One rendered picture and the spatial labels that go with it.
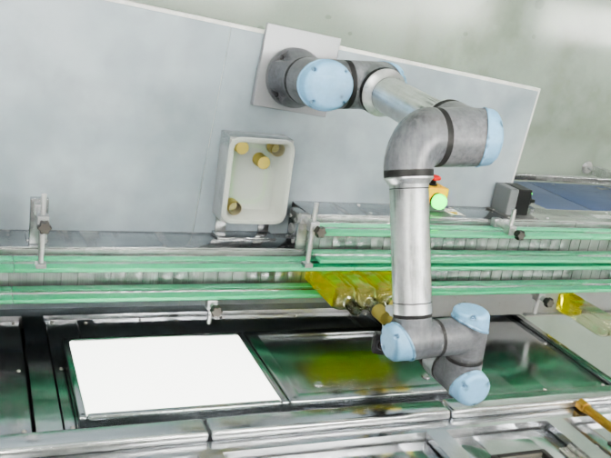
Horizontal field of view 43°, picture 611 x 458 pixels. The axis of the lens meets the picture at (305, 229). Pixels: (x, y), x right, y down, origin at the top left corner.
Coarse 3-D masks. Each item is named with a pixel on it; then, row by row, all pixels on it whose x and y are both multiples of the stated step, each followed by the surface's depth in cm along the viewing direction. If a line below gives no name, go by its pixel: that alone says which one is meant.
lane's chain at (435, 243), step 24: (336, 240) 207; (360, 240) 210; (384, 240) 213; (432, 240) 219; (456, 240) 222; (480, 240) 225; (504, 240) 228; (528, 240) 232; (552, 240) 235; (576, 240) 239; (600, 240) 243
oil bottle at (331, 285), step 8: (312, 272) 202; (320, 272) 199; (328, 272) 199; (336, 272) 200; (312, 280) 202; (320, 280) 197; (328, 280) 194; (336, 280) 194; (344, 280) 195; (320, 288) 197; (328, 288) 193; (336, 288) 190; (344, 288) 190; (352, 288) 191; (328, 296) 193; (336, 296) 189; (344, 296) 189; (352, 296) 189; (336, 304) 189
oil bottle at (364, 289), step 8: (344, 272) 201; (352, 272) 202; (352, 280) 196; (360, 280) 197; (360, 288) 192; (368, 288) 193; (360, 296) 191; (368, 296) 191; (376, 296) 193; (360, 304) 191
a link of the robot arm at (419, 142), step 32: (416, 128) 146; (384, 160) 150; (416, 160) 145; (416, 192) 147; (416, 224) 147; (416, 256) 147; (416, 288) 147; (416, 320) 147; (384, 352) 151; (416, 352) 148
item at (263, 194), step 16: (256, 144) 202; (288, 144) 197; (240, 160) 202; (272, 160) 205; (288, 160) 199; (240, 176) 203; (256, 176) 205; (272, 176) 206; (288, 176) 200; (224, 192) 196; (240, 192) 204; (256, 192) 206; (272, 192) 208; (288, 192) 202; (224, 208) 197; (256, 208) 208; (272, 208) 208
